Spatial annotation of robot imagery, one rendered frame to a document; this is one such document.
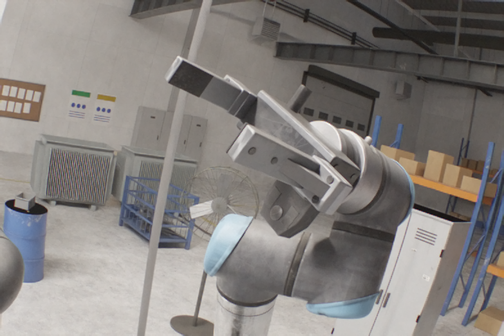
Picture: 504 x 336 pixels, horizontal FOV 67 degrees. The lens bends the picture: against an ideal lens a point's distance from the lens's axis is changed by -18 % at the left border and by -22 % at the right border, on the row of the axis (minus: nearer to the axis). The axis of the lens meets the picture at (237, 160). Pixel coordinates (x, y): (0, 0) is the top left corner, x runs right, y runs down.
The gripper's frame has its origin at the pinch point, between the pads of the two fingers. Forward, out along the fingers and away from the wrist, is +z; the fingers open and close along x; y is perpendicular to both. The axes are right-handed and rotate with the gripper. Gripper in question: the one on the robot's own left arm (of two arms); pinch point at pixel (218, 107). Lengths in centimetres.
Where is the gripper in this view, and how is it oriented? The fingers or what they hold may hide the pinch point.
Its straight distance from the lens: 39.4
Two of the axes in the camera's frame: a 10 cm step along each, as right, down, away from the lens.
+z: -6.9, -2.8, -6.7
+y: 5.6, -7.9, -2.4
